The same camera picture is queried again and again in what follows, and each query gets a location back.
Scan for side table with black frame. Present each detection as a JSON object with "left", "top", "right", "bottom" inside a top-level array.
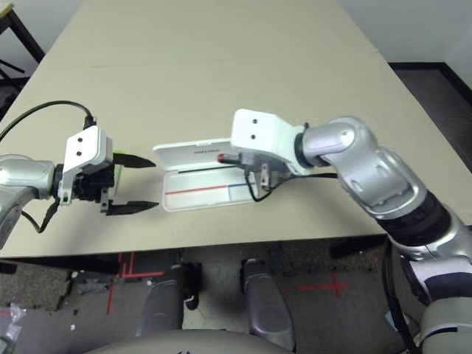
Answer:
[{"left": 0, "top": 0, "right": 46, "bottom": 67}]

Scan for grey robot right leg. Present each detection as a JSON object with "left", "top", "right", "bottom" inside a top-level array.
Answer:
[{"left": 241, "top": 259, "right": 296, "bottom": 351}]

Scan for black tripod stand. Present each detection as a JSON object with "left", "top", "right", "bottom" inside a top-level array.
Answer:
[{"left": 0, "top": 58, "right": 25, "bottom": 89}]

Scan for clear plastic bag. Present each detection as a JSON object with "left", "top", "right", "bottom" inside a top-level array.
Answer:
[
  {"left": 0, "top": 324, "right": 21, "bottom": 344},
  {"left": 9, "top": 302, "right": 29, "bottom": 322}
]

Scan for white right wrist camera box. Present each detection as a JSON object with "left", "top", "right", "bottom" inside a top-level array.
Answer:
[{"left": 231, "top": 108, "right": 310, "bottom": 176}]

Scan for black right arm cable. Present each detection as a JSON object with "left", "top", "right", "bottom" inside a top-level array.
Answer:
[{"left": 246, "top": 169, "right": 420, "bottom": 354}]

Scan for white plastic pencil case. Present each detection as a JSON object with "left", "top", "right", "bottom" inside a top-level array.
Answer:
[{"left": 153, "top": 138, "right": 255, "bottom": 214}]

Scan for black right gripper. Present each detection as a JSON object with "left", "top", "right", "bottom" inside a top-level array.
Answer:
[{"left": 241, "top": 162, "right": 294, "bottom": 189}]

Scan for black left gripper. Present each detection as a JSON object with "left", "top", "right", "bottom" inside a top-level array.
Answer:
[{"left": 72, "top": 153, "right": 160, "bottom": 217}]

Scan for grey robot torso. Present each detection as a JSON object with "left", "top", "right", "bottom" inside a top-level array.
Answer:
[{"left": 84, "top": 327, "right": 296, "bottom": 354}]

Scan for grey robot left leg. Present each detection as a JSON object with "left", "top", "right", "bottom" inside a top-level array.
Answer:
[{"left": 135, "top": 263, "right": 185, "bottom": 339}]

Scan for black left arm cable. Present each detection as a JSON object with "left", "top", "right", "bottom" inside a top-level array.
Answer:
[{"left": 0, "top": 101, "right": 97, "bottom": 234}]

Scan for grey robot leg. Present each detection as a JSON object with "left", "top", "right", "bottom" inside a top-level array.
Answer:
[
  {"left": 135, "top": 263, "right": 185, "bottom": 339},
  {"left": 241, "top": 259, "right": 296, "bottom": 351}
]

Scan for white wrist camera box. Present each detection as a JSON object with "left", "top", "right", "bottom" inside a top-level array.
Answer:
[
  {"left": 231, "top": 108, "right": 310, "bottom": 176},
  {"left": 60, "top": 125, "right": 114, "bottom": 207}
]

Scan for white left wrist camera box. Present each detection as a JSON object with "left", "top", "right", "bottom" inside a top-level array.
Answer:
[{"left": 60, "top": 125, "right": 114, "bottom": 207}]

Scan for black foam floor mats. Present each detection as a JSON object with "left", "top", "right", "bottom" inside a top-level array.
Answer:
[{"left": 0, "top": 86, "right": 18, "bottom": 119}]

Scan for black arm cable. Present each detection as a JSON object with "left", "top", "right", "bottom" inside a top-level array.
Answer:
[
  {"left": 0, "top": 101, "right": 97, "bottom": 234},
  {"left": 246, "top": 169, "right": 420, "bottom": 354}
]

